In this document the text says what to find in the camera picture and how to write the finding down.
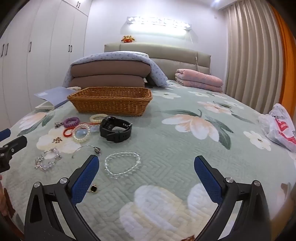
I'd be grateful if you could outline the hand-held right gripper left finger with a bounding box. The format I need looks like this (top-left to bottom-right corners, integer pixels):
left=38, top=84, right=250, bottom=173
left=24, top=155, right=101, bottom=241

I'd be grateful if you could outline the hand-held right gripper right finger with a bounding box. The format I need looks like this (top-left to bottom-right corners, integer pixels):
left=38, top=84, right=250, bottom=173
left=194, top=155, right=272, bottom=241

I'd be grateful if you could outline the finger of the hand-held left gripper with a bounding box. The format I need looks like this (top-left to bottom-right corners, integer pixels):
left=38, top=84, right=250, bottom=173
left=0, top=136, right=28, bottom=173
left=0, top=128, right=11, bottom=142

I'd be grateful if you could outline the clear crystal chain bracelet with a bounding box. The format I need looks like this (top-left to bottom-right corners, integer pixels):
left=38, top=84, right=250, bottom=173
left=35, top=148, right=63, bottom=172

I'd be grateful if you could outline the clear spiral hair tie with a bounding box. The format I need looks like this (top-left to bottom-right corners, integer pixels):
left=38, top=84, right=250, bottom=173
left=72, top=124, right=91, bottom=142

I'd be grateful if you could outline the red cord bracelet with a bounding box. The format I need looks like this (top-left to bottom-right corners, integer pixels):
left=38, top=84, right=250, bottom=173
left=63, top=122, right=99, bottom=138

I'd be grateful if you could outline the black round hair accessory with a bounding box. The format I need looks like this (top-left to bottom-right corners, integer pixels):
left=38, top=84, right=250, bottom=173
left=99, top=116, right=133, bottom=142

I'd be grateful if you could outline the purple spiral hair tie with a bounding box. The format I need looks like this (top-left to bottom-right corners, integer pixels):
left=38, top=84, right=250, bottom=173
left=63, top=117, right=80, bottom=128

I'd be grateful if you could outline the cream spiral hair tie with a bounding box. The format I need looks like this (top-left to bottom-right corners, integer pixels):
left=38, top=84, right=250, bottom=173
left=89, top=114, right=108, bottom=124

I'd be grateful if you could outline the brown wicker basket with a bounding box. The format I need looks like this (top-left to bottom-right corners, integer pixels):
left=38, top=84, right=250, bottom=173
left=67, top=87, right=153, bottom=117

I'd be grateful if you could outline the thin silver bangle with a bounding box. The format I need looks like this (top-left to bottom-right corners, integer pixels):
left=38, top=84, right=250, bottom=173
left=72, top=145, right=102, bottom=159

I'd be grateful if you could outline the green floral bedspread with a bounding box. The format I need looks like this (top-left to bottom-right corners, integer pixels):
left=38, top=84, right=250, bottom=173
left=0, top=79, right=296, bottom=241

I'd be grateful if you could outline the lavender blue book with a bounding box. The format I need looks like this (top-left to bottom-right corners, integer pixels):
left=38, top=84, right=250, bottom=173
left=33, top=86, right=78, bottom=109

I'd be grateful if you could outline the white and red plastic bag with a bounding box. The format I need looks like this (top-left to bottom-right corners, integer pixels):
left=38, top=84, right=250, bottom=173
left=258, top=103, right=296, bottom=153

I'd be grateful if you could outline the white wardrobe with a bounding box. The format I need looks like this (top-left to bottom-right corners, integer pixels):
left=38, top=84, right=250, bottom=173
left=0, top=0, right=93, bottom=131

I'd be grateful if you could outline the folded pink blanket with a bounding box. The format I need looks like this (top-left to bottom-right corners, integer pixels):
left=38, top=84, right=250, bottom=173
left=174, top=68, right=224, bottom=93

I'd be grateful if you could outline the folded brown and blue quilt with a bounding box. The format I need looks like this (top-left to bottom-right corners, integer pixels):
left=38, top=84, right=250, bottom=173
left=62, top=52, right=169, bottom=90

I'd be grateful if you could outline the beige padded headboard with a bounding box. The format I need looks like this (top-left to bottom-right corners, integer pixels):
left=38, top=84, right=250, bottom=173
left=104, top=42, right=212, bottom=80

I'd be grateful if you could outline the beige curtain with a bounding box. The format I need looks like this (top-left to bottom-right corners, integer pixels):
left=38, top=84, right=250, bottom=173
left=225, top=0, right=286, bottom=114

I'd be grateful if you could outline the orange curtain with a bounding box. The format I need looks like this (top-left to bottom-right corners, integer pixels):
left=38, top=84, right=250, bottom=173
left=270, top=5, right=296, bottom=112

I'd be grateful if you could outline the clear bead bracelet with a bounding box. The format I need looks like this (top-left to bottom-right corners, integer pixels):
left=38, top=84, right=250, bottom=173
left=105, top=152, right=141, bottom=179

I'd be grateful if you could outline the white cable with switch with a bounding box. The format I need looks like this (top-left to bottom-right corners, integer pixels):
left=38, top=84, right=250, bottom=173
left=190, top=32, right=200, bottom=71

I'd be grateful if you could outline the white wall lamp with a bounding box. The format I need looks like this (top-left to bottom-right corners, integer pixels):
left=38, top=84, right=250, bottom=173
left=120, top=16, right=200, bottom=39

